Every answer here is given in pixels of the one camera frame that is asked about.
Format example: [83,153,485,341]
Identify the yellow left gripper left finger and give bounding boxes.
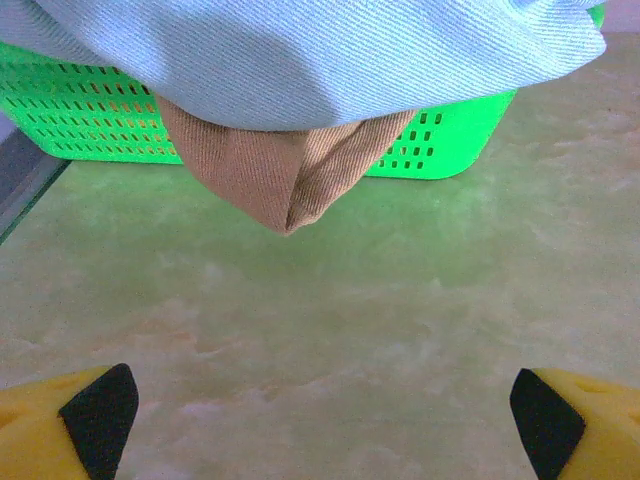
[0,362,140,480]

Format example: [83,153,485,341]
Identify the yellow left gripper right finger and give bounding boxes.
[508,367,640,480]

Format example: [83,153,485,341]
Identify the beige trousers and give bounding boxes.
[154,94,419,237]

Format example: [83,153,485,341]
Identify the light blue trousers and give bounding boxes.
[0,0,608,132]

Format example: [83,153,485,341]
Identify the green plastic basket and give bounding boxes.
[0,3,607,181]

